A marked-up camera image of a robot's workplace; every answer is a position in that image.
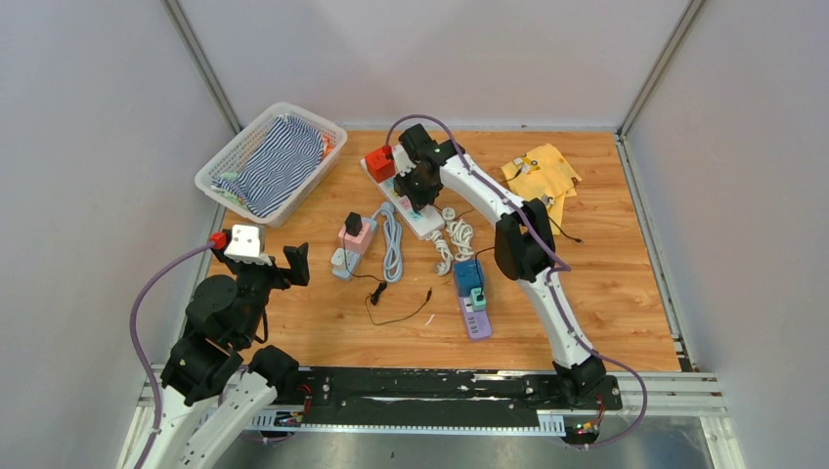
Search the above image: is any white colourful power strip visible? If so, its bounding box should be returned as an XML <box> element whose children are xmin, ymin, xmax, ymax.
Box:
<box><xmin>360</xmin><ymin>160</ymin><xmax>445</xmax><ymax>240</ymax></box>

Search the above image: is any small white charger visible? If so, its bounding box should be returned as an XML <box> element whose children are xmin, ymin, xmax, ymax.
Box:
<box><xmin>330</xmin><ymin>248</ymin><xmax>349</xmax><ymax>270</ymax></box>

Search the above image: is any red cube socket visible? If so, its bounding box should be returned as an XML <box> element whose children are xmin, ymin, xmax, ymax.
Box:
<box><xmin>364</xmin><ymin>145</ymin><xmax>397</xmax><ymax>184</ymax></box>

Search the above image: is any pink cube socket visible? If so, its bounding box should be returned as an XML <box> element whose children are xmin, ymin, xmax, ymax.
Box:
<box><xmin>338</xmin><ymin>219</ymin><xmax>376</xmax><ymax>255</ymax></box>

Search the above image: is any small black power adapter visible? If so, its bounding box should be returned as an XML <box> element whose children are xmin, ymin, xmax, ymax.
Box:
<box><xmin>344</xmin><ymin>212</ymin><xmax>363</xmax><ymax>237</ymax></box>

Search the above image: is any blue cube socket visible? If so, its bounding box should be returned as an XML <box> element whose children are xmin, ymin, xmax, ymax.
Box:
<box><xmin>454</xmin><ymin>259</ymin><xmax>484</xmax><ymax>297</ymax></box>

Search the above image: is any teal charger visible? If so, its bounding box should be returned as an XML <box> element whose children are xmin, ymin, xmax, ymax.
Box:
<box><xmin>468</xmin><ymin>287</ymin><xmax>487</xmax><ymax>312</ymax></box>

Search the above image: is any purple power bank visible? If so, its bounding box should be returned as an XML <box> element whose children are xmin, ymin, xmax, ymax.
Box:
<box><xmin>458</xmin><ymin>297</ymin><xmax>492</xmax><ymax>342</ymax></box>

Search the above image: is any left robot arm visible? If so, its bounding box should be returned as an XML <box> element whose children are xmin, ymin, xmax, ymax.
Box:
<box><xmin>126</xmin><ymin>240</ymin><xmax>310</xmax><ymax>468</ymax></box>

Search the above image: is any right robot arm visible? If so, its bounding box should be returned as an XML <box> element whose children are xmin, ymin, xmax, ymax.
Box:
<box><xmin>394</xmin><ymin>124</ymin><xmax>606</xmax><ymax>408</ymax></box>

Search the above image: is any white plastic basket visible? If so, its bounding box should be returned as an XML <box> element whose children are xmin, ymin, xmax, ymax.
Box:
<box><xmin>195</xmin><ymin>103</ymin><xmax>348</xmax><ymax>228</ymax></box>

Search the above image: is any striped cloth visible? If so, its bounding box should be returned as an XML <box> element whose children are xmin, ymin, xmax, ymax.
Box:
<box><xmin>210</xmin><ymin>114</ymin><xmax>329</xmax><ymax>218</ymax></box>

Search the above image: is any yellow cloth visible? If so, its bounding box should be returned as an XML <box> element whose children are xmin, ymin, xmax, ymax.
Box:
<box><xmin>500</xmin><ymin>144</ymin><xmax>582</xmax><ymax>235</ymax></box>

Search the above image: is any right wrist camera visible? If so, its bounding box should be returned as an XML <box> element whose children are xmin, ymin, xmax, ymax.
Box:
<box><xmin>390</xmin><ymin>145</ymin><xmax>415</xmax><ymax>174</ymax></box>

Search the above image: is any white adapter with coiled cable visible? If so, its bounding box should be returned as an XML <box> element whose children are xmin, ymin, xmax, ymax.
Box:
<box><xmin>441</xmin><ymin>207</ymin><xmax>474</xmax><ymax>262</ymax></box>

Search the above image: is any thin black usb cable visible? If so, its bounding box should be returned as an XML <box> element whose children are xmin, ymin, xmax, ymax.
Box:
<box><xmin>346</xmin><ymin>255</ymin><xmax>434</xmax><ymax>327</ymax></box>

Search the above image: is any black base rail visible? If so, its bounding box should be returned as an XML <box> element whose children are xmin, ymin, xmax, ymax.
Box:
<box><xmin>272</xmin><ymin>367</ymin><xmax>623</xmax><ymax>435</ymax></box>

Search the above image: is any long black cable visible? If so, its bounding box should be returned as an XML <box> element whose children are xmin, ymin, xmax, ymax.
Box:
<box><xmin>477</xmin><ymin>213</ymin><xmax>583</xmax><ymax>267</ymax></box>

